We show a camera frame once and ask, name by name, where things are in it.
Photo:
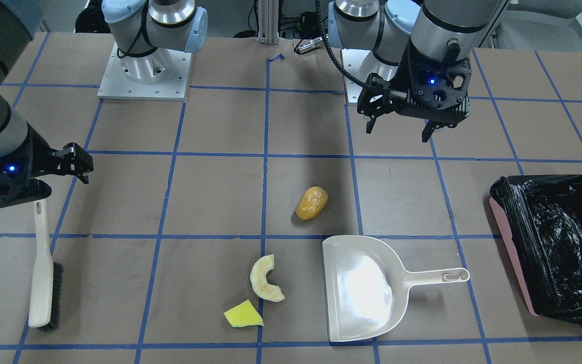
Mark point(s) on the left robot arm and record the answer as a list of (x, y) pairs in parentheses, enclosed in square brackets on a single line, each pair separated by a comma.
[(387, 27)]

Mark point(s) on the orange potato toy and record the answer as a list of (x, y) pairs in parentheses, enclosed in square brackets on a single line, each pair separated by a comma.
[(311, 203)]

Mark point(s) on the beige hand brush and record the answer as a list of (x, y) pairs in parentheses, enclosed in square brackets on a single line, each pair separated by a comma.
[(46, 284)]

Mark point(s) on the yellow green sponge piece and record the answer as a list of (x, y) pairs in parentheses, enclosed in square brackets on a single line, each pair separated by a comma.
[(243, 315)]

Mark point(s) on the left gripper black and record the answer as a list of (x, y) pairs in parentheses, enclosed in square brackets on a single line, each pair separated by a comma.
[(406, 76)]

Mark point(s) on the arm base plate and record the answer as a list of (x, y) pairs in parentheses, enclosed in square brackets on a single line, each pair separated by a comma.
[(164, 76), (379, 88)]

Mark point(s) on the black lined trash bin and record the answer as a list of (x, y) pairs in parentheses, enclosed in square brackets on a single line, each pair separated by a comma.
[(540, 220)]

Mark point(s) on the aluminium frame post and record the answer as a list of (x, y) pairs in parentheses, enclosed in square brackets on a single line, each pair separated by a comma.
[(268, 22)]

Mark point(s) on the beige plastic dustpan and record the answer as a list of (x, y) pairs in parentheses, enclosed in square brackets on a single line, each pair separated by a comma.
[(367, 287)]

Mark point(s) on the pale curved peel piece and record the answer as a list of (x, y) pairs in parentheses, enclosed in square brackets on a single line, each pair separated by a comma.
[(259, 282)]

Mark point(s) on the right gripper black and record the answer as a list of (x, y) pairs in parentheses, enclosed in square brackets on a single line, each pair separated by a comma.
[(40, 157)]

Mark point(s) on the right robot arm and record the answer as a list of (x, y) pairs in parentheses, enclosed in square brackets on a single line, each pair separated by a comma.
[(18, 22)]

